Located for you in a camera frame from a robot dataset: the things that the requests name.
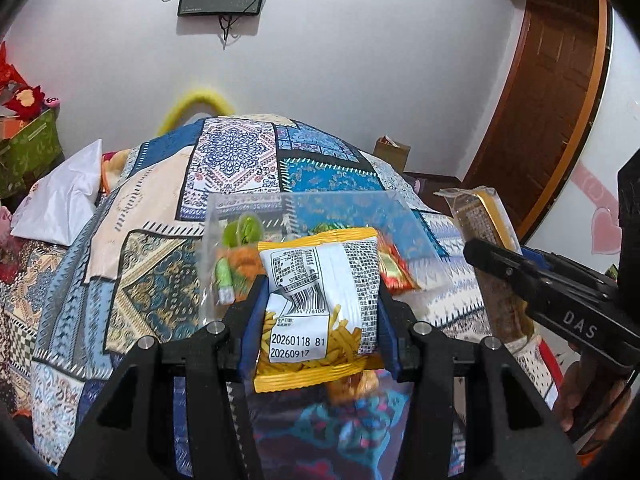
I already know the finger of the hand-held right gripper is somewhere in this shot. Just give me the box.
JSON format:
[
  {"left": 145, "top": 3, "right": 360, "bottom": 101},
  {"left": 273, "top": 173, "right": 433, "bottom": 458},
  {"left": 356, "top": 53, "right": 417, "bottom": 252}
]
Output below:
[
  {"left": 520, "top": 247, "right": 620, "bottom": 295},
  {"left": 462, "top": 237, "right": 548, "bottom": 307}
]

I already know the long golden biscuit pack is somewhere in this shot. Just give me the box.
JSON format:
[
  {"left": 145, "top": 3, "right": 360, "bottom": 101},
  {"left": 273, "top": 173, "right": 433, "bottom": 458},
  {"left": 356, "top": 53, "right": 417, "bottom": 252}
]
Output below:
[{"left": 434, "top": 187, "right": 539, "bottom": 349}]

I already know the blue patchwork blanket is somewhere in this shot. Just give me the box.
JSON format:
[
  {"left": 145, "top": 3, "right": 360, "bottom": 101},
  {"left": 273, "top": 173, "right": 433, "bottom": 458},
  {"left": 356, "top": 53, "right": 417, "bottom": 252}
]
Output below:
[{"left": 30, "top": 112, "right": 558, "bottom": 480}]

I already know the white pillow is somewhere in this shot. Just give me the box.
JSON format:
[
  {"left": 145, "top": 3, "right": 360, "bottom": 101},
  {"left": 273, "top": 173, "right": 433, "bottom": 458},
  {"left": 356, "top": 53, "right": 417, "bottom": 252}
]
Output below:
[{"left": 11, "top": 139, "right": 104, "bottom": 247}]

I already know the green fabric storage box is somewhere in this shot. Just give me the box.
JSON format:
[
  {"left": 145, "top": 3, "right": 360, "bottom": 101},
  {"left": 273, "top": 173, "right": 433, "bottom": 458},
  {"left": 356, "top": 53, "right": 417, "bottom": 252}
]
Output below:
[{"left": 0, "top": 109, "right": 64, "bottom": 199}]

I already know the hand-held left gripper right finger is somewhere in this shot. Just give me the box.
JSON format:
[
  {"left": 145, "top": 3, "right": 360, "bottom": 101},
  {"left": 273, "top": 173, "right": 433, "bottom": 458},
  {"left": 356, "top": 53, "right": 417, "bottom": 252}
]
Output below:
[{"left": 377, "top": 285, "right": 583, "bottom": 480}]

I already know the lime green snack packet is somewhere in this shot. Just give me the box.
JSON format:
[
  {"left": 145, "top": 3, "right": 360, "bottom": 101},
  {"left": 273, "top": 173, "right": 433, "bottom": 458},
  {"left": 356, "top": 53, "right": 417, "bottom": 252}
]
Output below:
[{"left": 222, "top": 214, "right": 264, "bottom": 250}]

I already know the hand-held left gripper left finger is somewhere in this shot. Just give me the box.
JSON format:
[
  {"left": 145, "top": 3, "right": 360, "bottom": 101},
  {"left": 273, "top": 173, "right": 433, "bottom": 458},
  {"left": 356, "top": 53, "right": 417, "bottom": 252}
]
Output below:
[{"left": 59, "top": 275, "right": 271, "bottom": 480}]

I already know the yellow fuzzy hoop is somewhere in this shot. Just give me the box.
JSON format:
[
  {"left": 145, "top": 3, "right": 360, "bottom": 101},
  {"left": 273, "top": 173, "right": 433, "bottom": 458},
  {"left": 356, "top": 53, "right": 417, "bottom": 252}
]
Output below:
[{"left": 160, "top": 89, "right": 237, "bottom": 134}]

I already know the small red snack bag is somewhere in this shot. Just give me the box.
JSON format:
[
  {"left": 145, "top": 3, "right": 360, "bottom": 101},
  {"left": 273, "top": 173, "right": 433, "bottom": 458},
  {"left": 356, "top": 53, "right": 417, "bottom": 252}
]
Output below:
[{"left": 376, "top": 240, "right": 422, "bottom": 297}]

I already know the black hanging cable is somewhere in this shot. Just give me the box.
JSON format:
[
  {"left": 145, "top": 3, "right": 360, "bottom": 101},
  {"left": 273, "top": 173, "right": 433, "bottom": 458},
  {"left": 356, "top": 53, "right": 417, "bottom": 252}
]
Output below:
[{"left": 218, "top": 14, "right": 239, "bottom": 51}]

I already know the person's right hand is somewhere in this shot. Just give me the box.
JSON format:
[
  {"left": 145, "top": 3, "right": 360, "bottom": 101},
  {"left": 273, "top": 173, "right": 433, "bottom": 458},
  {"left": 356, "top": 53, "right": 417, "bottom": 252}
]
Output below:
[{"left": 552, "top": 357, "right": 635, "bottom": 457}]

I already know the brown wooden door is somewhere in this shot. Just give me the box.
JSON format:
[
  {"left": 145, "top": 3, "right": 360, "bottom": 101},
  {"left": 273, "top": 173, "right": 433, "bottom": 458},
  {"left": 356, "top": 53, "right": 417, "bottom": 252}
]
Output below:
[{"left": 462, "top": 0, "right": 610, "bottom": 242}]

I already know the yellow snack packet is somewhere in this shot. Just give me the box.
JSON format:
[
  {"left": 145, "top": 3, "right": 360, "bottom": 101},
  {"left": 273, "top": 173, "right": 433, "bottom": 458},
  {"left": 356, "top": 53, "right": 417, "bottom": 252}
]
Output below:
[{"left": 252, "top": 227, "right": 384, "bottom": 394}]

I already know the pink heart wall sticker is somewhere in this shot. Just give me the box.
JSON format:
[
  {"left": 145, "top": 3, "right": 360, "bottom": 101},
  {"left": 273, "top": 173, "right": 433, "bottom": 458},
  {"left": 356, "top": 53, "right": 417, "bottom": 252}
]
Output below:
[{"left": 570, "top": 165, "right": 622, "bottom": 257}]

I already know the small cardboard box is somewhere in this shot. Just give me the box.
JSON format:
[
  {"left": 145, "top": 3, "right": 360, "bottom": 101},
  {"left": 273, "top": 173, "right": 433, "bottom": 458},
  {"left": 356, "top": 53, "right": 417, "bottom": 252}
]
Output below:
[{"left": 374, "top": 135, "right": 412, "bottom": 174}]

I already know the clear plastic bag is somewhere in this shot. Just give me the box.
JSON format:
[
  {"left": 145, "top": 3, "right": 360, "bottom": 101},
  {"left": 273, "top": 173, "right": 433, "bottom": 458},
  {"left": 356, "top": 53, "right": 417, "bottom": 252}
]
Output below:
[{"left": 199, "top": 190, "right": 444, "bottom": 332}]

